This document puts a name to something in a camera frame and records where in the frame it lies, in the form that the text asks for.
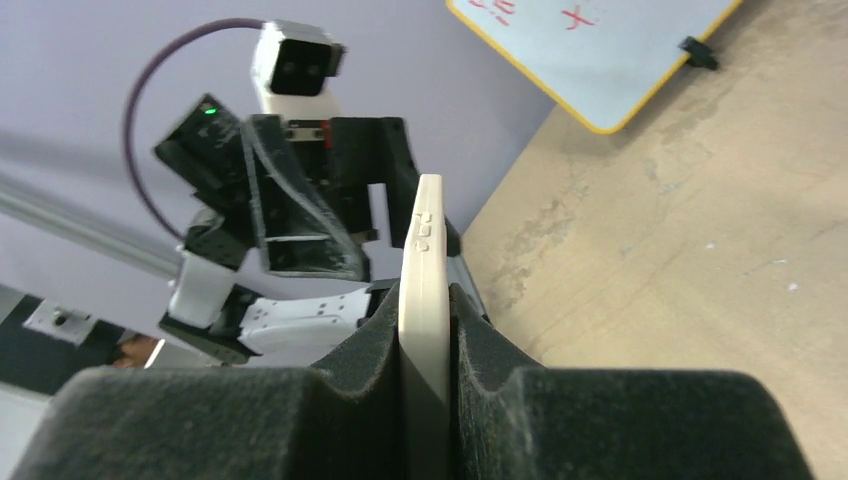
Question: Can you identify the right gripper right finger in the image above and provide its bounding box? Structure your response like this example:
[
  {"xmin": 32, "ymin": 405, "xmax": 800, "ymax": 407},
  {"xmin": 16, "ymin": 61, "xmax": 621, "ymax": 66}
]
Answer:
[{"xmin": 449, "ymin": 285, "xmax": 813, "ymax": 479}]

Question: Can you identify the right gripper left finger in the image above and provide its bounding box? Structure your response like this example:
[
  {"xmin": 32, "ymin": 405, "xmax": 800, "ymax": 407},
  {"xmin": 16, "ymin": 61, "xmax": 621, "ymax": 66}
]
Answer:
[{"xmin": 13, "ymin": 290, "xmax": 401, "ymax": 479}]

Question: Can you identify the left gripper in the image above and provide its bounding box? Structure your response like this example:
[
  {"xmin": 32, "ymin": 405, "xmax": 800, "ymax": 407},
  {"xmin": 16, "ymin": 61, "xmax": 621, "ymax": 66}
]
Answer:
[{"xmin": 241, "ymin": 114, "xmax": 420, "ymax": 282}]

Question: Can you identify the white phone case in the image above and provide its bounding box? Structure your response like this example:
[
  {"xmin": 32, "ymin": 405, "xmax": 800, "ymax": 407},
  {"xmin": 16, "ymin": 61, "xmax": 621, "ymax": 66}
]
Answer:
[{"xmin": 398, "ymin": 174, "xmax": 451, "ymax": 479}]

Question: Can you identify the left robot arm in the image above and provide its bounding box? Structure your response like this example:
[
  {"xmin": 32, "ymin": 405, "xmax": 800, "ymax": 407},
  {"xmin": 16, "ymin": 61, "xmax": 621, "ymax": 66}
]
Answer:
[{"xmin": 154, "ymin": 94, "xmax": 420, "ymax": 364}]

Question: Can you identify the person in background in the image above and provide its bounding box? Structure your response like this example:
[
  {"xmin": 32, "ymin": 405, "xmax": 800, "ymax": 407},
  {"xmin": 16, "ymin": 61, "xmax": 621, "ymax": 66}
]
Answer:
[{"xmin": 108, "ymin": 333, "xmax": 161, "ymax": 368}]

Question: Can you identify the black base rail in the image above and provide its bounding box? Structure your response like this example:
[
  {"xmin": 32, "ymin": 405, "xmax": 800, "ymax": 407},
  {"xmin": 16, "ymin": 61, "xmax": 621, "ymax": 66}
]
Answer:
[{"xmin": 446, "ymin": 255, "xmax": 490, "ymax": 322}]

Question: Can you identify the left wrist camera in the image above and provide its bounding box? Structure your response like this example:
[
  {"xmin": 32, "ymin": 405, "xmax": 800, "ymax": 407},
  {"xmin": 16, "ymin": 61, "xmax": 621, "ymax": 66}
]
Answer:
[{"xmin": 251, "ymin": 20, "xmax": 347, "ymax": 121}]

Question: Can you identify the aluminium frame rail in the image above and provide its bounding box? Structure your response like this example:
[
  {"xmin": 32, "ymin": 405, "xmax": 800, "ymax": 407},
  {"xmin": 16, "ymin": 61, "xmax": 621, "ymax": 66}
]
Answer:
[{"xmin": 1, "ymin": 174, "xmax": 180, "ymax": 280}]

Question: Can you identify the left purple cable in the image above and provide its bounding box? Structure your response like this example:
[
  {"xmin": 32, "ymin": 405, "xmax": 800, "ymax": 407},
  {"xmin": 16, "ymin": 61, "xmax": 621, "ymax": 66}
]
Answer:
[{"xmin": 121, "ymin": 17, "xmax": 266, "ymax": 241}]

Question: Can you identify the whiteboard with yellow frame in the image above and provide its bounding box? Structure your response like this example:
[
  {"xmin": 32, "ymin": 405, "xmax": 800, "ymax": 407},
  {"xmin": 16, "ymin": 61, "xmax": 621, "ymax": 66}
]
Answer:
[{"xmin": 446, "ymin": 0, "xmax": 741, "ymax": 134}]

